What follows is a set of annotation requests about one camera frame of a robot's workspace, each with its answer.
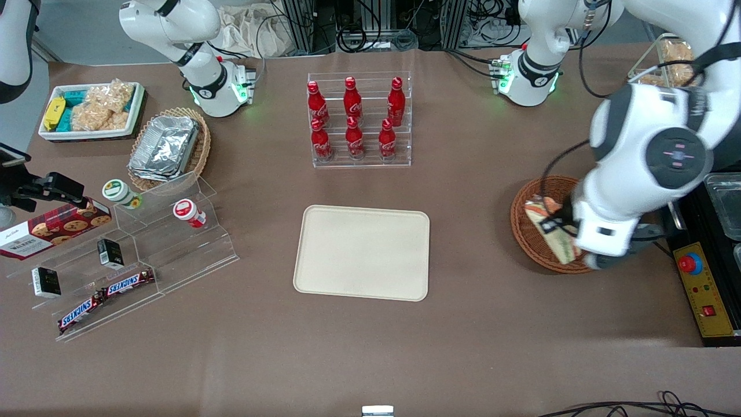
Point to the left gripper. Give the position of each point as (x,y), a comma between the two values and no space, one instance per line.
(566,215)

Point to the triangular sandwich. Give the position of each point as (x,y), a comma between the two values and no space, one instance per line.
(556,243)

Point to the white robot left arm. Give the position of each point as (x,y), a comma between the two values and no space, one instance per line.
(648,145)

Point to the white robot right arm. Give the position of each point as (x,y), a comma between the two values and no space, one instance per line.
(194,52)

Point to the round brown wicker basket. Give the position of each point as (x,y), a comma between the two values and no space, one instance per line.
(527,231)

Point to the oval light wicker basket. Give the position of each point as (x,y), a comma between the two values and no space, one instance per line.
(201,145)

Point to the beige rectangular tray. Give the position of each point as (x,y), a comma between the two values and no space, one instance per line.
(362,252)

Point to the red Walkers cookie box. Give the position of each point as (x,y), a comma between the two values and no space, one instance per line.
(52,229)

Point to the yellow snack packet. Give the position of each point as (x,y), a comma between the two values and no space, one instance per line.
(54,113)

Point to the green lid white cup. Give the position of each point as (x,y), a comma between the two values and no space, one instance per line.
(118,192)

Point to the clear bag rice crackers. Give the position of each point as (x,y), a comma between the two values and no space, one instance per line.
(113,95)
(95,120)

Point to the small black carton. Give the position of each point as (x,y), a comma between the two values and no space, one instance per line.
(110,253)
(46,282)

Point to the teal snack packet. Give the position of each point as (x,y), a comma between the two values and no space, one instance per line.
(74,94)

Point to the white rectangular snack bin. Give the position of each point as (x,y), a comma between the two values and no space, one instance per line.
(136,113)

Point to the stack of foil containers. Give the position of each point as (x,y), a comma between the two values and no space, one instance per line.
(165,147)

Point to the Snickers chocolate bar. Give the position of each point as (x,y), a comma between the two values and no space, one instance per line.
(81,313)
(128,282)

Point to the clear acrylic step stand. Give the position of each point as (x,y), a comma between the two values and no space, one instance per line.
(173,249)

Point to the red lid white cup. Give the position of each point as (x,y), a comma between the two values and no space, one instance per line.
(188,212)

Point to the red emergency stop button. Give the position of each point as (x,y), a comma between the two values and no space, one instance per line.
(690,263)

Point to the bagged fried snack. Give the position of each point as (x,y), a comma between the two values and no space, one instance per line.
(676,55)
(647,80)

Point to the black yellow control box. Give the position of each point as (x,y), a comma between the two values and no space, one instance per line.
(709,289)

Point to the clear glass container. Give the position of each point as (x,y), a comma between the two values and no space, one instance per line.
(726,202)

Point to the red cola bottle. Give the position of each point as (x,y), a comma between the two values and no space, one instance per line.
(352,98)
(316,104)
(321,142)
(396,101)
(387,142)
(354,140)

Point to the clear acrylic bottle rack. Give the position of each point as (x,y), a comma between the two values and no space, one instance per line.
(359,162)

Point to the beige cloth bag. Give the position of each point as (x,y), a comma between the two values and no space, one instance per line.
(249,32)

